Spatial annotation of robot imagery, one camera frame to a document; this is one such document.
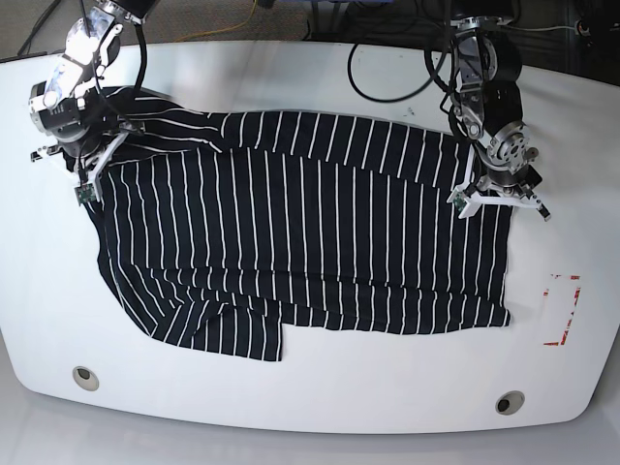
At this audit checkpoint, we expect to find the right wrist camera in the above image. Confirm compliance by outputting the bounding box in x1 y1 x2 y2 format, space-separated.
74 182 101 205

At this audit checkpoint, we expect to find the red tape rectangle marking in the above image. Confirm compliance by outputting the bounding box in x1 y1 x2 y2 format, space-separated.
538 274 581 347

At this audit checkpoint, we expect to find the white wall cable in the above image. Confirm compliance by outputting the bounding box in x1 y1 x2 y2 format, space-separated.
520 20 577 34

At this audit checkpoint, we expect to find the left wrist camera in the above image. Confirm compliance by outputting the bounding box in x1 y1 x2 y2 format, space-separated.
448 189 480 220

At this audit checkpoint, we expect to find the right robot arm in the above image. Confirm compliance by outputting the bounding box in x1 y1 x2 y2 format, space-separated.
28 1 157 204

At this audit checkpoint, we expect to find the table cable grommet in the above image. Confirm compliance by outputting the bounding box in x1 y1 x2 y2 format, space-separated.
495 390 525 416
72 366 100 392

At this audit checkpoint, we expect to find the right table cable grommet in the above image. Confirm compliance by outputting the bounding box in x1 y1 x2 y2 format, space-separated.
495 390 525 416

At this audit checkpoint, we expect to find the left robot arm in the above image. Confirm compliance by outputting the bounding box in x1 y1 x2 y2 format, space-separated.
424 1 551 220

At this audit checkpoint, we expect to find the black white striped t-shirt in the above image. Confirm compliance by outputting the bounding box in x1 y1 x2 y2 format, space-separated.
85 93 512 362

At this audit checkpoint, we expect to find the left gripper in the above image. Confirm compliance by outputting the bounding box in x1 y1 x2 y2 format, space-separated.
452 147 551 222

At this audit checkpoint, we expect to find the left table cable grommet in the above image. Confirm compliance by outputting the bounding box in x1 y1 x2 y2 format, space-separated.
72 366 100 392

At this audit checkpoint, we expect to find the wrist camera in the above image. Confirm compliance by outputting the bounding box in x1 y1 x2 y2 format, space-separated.
448 189 480 220
74 182 101 205

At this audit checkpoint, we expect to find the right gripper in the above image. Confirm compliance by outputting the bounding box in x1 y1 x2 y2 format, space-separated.
30 120 145 200

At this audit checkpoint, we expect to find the yellow floor cable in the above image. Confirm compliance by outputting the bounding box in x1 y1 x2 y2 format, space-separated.
176 0 258 43

